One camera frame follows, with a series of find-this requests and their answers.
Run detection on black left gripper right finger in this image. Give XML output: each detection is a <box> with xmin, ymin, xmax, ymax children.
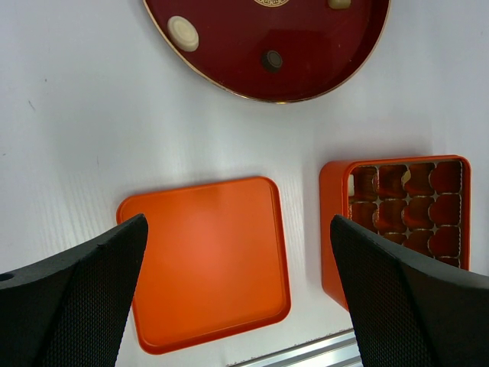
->
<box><xmin>330</xmin><ymin>215</ymin><xmax>488</xmax><ymax>366</ymax></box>

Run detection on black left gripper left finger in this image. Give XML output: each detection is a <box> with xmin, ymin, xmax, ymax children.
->
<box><xmin>1</xmin><ymin>214</ymin><xmax>148</xmax><ymax>366</ymax></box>

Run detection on dark round chocolate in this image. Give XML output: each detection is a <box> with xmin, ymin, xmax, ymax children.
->
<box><xmin>261</xmin><ymin>50</ymin><xmax>283</xmax><ymax>73</ymax></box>

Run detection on orange chocolate box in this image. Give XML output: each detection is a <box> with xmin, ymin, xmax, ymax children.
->
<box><xmin>319</xmin><ymin>155</ymin><xmax>471</xmax><ymax>308</ymax></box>

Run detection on white oval chocolate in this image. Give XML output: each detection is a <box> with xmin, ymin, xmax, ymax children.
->
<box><xmin>401</xmin><ymin>170</ymin><xmax>412</xmax><ymax>185</ymax></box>

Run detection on white square chocolate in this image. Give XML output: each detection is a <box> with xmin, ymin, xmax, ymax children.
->
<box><xmin>348</xmin><ymin>179</ymin><xmax>355</xmax><ymax>196</ymax></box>

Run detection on round dark red tray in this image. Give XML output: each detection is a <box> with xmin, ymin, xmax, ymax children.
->
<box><xmin>144</xmin><ymin>1</ymin><xmax>390</xmax><ymax>103</ymax></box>

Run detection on caramel brown chocolate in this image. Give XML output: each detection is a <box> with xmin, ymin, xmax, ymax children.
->
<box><xmin>328</xmin><ymin>0</ymin><xmax>351</xmax><ymax>10</ymax></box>

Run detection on aluminium mounting rail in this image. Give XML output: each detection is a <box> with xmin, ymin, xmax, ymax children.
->
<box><xmin>232</xmin><ymin>329</ymin><xmax>363</xmax><ymax>366</ymax></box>

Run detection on white round chocolate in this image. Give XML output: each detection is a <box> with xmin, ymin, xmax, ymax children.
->
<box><xmin>167</xmin><ymin>15</ymin><xmax>199</xmax><ymax>52</ymax></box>

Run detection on orange box lid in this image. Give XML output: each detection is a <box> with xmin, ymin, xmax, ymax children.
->
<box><xmin>116</xmin><ymin>177</ymin><xmax>291</xmax><ymax>355</ymax></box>

